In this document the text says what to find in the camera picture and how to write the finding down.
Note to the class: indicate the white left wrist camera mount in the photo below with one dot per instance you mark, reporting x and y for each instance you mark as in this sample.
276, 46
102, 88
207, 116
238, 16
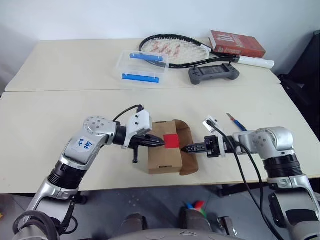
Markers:
140, 122

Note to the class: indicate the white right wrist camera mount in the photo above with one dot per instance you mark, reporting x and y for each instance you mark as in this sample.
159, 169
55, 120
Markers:
222, 151

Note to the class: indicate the black chair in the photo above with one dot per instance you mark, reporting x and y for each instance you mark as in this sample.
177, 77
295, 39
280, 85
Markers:
295, 85

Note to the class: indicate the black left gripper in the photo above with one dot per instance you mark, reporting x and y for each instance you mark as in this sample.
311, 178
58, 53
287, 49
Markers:
141, 141

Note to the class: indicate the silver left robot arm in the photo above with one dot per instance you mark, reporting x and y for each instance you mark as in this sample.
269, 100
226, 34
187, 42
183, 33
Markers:
82, 150

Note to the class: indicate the brown cardboard box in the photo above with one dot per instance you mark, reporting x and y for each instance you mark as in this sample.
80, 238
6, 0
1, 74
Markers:
162, 157

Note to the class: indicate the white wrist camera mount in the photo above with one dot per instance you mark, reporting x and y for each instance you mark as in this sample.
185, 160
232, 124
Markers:
222, 151
140, 122

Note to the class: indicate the red cube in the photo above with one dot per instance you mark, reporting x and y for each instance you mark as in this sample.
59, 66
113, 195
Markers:
172, 141

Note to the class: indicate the dark rounded shape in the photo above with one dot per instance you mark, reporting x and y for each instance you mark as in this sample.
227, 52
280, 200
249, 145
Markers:
135, 225
195, 221

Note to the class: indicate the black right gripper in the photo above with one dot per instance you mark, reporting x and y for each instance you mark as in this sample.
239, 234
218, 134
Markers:
212, 147

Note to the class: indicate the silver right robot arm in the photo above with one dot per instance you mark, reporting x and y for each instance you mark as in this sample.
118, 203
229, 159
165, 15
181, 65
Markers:
277, 140

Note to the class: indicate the grey robot torso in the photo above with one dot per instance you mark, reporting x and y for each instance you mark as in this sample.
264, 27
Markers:
185, 235

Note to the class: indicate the colourful plastic pieces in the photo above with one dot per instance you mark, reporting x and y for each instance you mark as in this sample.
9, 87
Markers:
197, 206

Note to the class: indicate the grey game controller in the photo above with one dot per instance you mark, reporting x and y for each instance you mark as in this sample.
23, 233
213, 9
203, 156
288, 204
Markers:
212, 75

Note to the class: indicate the clear plastic container blue clips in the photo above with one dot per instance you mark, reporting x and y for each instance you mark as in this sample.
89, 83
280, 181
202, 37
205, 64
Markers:
140, 66

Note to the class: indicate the red book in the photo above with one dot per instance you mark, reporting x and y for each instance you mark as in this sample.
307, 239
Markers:
235, 42

